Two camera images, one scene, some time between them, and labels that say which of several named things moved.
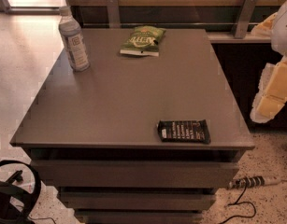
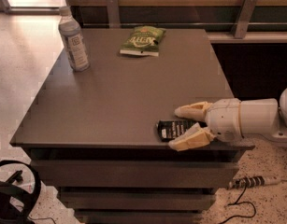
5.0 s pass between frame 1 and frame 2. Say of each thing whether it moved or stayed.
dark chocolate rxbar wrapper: stayed
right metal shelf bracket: stayed
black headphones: stayed
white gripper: moved
